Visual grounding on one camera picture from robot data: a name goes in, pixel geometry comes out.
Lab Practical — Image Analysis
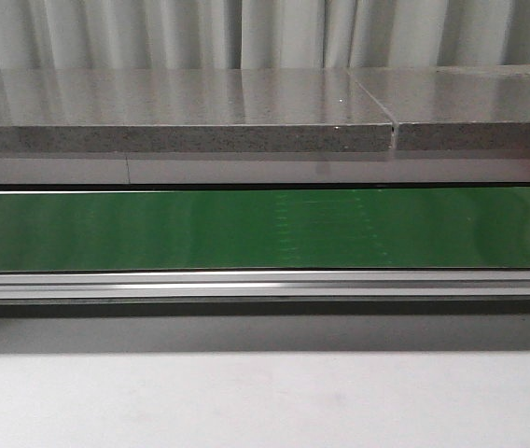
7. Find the white pleated curtain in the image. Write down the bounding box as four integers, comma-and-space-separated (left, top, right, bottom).
0, 1, 530, 69

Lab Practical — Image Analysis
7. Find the grey stone countertop slab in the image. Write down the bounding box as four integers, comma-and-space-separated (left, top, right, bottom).
0, 69, 392, 154

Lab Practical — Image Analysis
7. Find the aluminium conveyor side rail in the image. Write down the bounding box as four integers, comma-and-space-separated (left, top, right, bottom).
0, 269, 530, 305

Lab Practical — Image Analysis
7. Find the green conveyor belt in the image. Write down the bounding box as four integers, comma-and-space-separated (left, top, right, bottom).
0, 187, 530, 273

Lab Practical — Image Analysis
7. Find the grey stone slab right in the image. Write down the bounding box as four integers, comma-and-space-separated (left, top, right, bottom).
349, 65, 530, 158

